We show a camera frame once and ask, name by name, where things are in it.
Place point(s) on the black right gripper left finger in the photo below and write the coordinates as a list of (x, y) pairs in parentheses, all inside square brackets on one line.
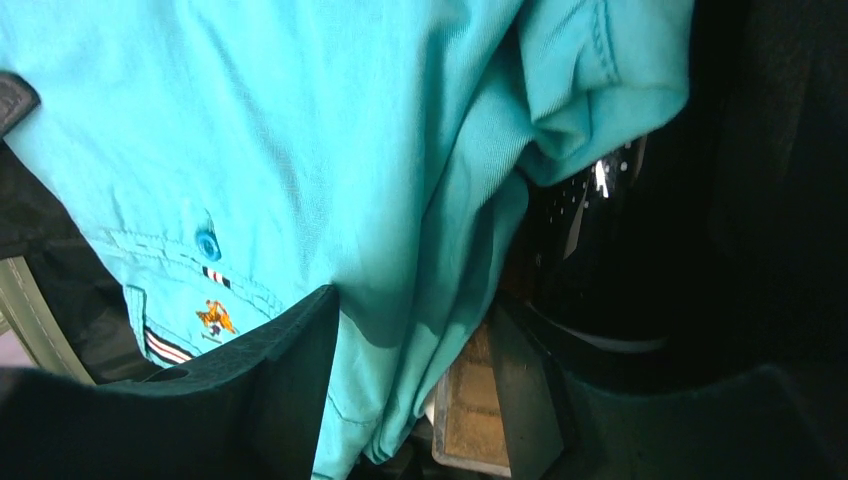
[(249, 409)]

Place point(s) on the teal garment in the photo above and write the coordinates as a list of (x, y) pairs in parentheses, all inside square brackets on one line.
[(226, 158)]

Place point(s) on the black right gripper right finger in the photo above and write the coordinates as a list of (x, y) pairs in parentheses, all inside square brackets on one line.
[(572, 411)]

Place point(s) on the white brown cosmetic palette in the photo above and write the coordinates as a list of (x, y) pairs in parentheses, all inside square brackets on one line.
[(468, 432)]

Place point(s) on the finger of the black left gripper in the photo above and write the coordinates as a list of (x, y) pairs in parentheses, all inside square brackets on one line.
[(18, 100)]

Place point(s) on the green hard-shell suitcase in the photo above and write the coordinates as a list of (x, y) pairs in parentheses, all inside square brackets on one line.
[(736, 226)]

